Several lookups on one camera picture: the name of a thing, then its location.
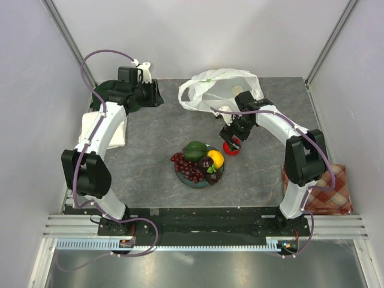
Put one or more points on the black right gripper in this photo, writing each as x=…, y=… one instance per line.
x=228, y=132

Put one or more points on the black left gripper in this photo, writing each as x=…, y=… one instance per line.
x=155, y=98

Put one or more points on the red fake apple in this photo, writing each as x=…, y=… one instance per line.
x=227, y=150

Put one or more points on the yellow fake lemon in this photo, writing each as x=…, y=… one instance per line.
x=217, y=157

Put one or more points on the dark purple fake mangosteen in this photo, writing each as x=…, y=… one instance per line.
x=206, y=165

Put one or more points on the green fake lime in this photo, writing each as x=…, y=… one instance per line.
x=195, y=151

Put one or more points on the red fake grape bunch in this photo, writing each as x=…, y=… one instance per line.
x=186, y=171

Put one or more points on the white plastic bag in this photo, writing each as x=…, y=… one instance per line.
x=214, y=89

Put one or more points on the dark fake avocado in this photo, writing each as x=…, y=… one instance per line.
x=212, y=178

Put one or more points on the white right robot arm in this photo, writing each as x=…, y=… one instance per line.
x=305, y=159

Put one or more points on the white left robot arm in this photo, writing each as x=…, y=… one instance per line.
x=84, y=168

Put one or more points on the dark green baseball cap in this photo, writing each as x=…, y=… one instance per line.
x=103, y=93

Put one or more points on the blue ceramic plate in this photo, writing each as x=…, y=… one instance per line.
x=204, y=184

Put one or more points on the white folded towel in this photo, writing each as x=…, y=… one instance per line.
x=118, y=139

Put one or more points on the red plaid cloth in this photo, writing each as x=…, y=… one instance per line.
x=328, y=196

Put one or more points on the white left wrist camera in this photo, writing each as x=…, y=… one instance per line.
x=144, y=74

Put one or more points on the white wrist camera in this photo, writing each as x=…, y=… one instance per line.
x=226, y=114
x=144, y=74

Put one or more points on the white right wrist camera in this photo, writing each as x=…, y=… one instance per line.
x=226, y=114

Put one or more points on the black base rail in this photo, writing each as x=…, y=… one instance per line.
x=250, y=221

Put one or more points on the aluminium frame rail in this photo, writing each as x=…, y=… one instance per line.
x=321, y=226

